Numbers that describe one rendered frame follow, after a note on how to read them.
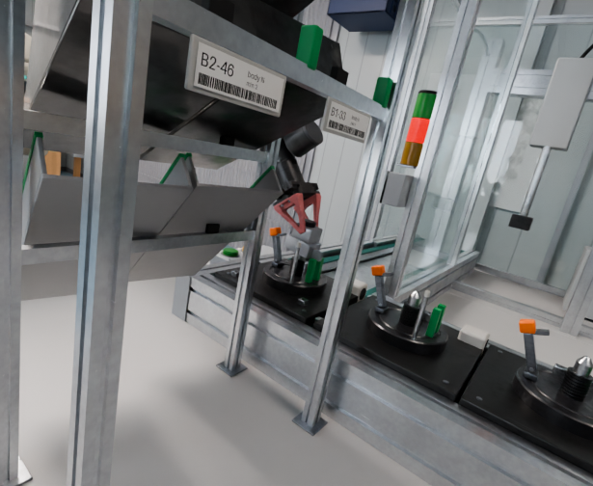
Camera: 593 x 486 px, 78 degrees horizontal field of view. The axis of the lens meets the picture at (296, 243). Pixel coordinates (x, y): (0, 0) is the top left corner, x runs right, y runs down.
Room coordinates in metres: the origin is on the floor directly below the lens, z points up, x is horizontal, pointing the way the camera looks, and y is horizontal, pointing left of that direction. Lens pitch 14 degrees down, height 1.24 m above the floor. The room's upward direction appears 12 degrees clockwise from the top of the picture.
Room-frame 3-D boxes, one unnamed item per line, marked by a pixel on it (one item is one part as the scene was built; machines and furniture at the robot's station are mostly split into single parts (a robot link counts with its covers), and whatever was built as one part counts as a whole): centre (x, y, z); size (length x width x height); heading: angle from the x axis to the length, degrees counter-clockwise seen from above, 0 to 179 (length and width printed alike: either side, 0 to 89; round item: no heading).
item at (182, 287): (1.07, -0.04, 0.91); 0.89 x 0.06 x 0.11; 146
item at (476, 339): (0.61, -0.22, 1.01); 0.24 x 0.24 x 0.13; 56
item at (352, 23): (3.23, -0.19, 2.40); 0.53 x 0.38 x 0.20; 55
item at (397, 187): (0.85, -0.22, 1.29); 0.12 x 0.05 x 0.25; 146
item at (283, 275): (0.75, -0.01, 0.98); 0.14 x 0.14 x 0.02
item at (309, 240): (0.75, -0.02, 1.07); 0.08 x 0.04 x 0.07; 55
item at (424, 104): (0.85, -0.22, 1.38); 0.05 x 0.05 x 0.05
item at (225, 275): (0.75, -0.01, 0.96); 0.24 x 0.24 x 0.02; 56
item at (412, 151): (0.85, -0.22, 1.28); 0.05 x 0.05 x 0.05
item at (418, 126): (0.85, -0.22, 1.33); 0.05 x 0.05 x 0.05
